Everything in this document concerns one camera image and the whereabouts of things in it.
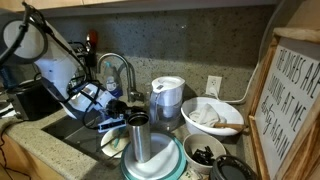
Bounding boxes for white dirty dinner plate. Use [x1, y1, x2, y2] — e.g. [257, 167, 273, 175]
[100, 126, 132, 160]

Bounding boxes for small secondary tap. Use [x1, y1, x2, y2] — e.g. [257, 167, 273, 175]
[119, 61, 138, 102]

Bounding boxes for wooden cabinet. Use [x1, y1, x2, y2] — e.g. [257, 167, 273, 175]
[0, 132, 65, 180]
[0, 0, 281, 15]

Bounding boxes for teal plate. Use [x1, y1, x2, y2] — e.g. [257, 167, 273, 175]
[119, 130, 188, 180]

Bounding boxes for black toaster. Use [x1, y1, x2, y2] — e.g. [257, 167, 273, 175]
[6, 79, 63, 122]

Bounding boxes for wooden utensil handle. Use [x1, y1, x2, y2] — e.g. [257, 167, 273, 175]
[213, 122, 250, 133]

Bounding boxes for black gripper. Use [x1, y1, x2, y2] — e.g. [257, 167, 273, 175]
[105, 99, 148, 122]

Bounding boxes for white wall outlet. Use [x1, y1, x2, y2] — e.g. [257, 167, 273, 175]
[205, 75, 223, 98]

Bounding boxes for white dish cloth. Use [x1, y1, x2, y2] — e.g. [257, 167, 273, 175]
[188, 103, 228, 129]

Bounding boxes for dark fork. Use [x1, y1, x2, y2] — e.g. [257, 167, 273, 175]
[105, 147, 126, 162]

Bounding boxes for small printed packet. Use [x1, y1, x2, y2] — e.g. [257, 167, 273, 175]
[179, 168, 202, 180]

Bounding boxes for wooden lower cabinet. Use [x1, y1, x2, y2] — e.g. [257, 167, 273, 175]
[0, 132, 65, 180]

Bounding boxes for wooden upper cabinet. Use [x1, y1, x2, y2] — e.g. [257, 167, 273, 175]
[0, 0, 281, 15]

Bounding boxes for small beige bowl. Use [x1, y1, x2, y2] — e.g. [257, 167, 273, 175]
[182, 133, 227, 175]

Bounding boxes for white power cable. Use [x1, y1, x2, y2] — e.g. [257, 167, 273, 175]
[209, 62, 260, 105]

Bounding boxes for black scraps in bowl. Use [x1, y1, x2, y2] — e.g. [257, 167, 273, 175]
[190, 145, 215, 167]

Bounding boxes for white water filter pitcher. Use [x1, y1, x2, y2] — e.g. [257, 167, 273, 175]
[148, 75, 186, 132]

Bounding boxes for teal plastic spoon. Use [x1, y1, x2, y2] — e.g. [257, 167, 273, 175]
[112, 128, 126, 150]

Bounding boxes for dark table knife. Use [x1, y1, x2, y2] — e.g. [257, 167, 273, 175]
[95, 134, 122, 153]

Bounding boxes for pale grey plate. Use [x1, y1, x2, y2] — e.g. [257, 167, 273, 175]
[123, 133, 181, 180]

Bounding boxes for steel kitchen sink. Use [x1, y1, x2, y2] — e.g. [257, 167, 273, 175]
[41, 99, 148, 170]

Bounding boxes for curved steel kitchen faucet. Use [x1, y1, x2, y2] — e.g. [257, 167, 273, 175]
[96, 52, 145, 104]

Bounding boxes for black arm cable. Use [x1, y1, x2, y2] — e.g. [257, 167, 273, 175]
[0, 2, 103, 132]

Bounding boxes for large white bowl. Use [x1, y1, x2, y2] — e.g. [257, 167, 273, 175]
[180, 96, 245, 137]

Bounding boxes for wooden framed dishes sign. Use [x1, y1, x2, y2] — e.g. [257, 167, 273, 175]
[248, 27, 320, 180]

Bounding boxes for thin dark wire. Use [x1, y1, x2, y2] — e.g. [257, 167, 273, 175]
[0, 123, 22, 180]

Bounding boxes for dark blue object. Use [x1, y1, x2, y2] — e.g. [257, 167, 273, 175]
[0, 63, 16, 89]

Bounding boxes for red utensil handle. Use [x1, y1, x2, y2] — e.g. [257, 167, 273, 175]
[86, 29, 100, 48]

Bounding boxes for stainless steel tumbler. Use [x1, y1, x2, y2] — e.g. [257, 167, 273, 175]
[127, 112, 152, 164]

